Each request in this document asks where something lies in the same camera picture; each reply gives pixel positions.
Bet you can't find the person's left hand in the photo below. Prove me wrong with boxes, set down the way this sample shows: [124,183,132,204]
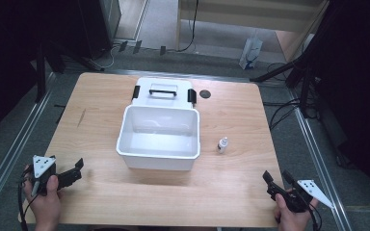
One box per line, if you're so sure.
[22,165,63,231]

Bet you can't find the black hanging cable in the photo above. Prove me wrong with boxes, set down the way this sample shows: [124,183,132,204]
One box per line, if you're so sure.
[175,0,200,53]

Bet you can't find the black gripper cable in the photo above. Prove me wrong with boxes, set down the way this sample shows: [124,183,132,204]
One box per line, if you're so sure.
[16,168,39,231]
[307,203,324,231]

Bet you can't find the white and blue bag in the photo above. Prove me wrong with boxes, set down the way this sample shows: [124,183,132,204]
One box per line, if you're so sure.
[238,29,264,71]

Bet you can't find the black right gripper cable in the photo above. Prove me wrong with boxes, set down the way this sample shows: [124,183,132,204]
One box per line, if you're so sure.
[307,203,324,231]

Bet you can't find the small white dropper bottle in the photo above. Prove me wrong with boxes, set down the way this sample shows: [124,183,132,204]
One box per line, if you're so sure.
[217,136,229,155]

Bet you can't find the white floor cable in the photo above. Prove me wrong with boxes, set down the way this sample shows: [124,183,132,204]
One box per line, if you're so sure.
[98,45,116,70]

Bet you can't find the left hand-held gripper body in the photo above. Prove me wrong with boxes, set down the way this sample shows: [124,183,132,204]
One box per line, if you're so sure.
[28,155,75,197]

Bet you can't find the dark cabinet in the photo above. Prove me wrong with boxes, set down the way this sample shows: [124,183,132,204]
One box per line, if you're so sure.
[76,0,123,60]

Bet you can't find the metal floor rail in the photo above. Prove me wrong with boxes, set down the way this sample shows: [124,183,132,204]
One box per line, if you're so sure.
[287,88,353,231]
[86,67,252,84]
[0,72,58,224]

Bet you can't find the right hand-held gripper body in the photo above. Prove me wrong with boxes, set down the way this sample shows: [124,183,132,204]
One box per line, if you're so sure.
[266,179,335,214]

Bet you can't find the white lid with black handle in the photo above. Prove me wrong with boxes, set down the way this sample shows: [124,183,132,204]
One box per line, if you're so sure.
[131,77,198,111]

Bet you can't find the black stand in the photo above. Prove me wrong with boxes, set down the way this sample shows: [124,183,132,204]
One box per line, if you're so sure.
[250,47,319,119]
[33,38,106,104]

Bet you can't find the light wooden furniture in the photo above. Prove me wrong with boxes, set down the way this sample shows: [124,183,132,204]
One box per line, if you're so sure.
[174,0,331,63]

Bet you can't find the person's right hand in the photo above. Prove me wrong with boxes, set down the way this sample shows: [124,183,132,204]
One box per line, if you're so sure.
[273,192,320,231]

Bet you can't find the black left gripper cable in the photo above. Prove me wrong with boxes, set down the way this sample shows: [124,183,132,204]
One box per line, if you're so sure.
[16,168,39,231]

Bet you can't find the white plastic storage box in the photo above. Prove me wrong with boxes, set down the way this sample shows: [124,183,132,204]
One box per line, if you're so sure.
[116,104,202,171]

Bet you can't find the black floor cables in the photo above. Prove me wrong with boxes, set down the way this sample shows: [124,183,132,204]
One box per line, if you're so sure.
[262,97,304,132]

